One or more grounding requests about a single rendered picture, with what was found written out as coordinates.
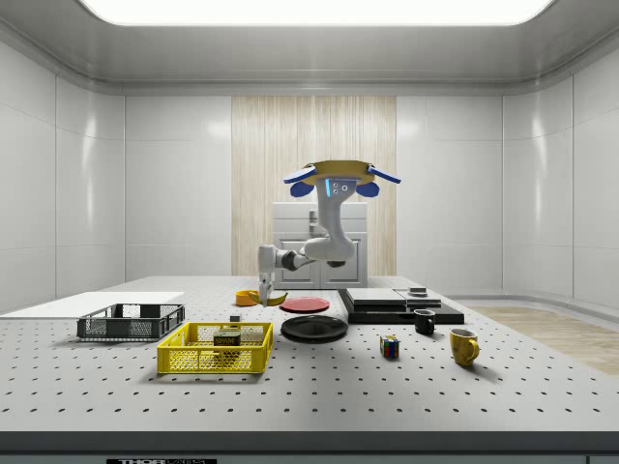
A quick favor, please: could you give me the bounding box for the banana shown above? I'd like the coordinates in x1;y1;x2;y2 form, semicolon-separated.
248;291;289;308

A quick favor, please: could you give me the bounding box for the red plate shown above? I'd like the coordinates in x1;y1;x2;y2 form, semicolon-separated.
279;296;331;313

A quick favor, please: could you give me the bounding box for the black plate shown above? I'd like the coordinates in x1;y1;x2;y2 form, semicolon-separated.
280;314;349;344

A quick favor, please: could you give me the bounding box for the white cabinet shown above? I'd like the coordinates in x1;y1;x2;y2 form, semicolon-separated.
272;201;369;290

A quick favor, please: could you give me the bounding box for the yellow basket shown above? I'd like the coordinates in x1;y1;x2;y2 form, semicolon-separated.
156;321;275;375

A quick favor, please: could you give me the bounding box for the black mug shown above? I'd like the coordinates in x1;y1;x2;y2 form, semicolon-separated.
413;308;437;335

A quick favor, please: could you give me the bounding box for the dark grey basket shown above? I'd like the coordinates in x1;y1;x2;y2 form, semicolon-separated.
76;303;187;343

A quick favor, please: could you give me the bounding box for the yellow mug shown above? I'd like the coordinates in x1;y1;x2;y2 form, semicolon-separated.
449;328;482;367

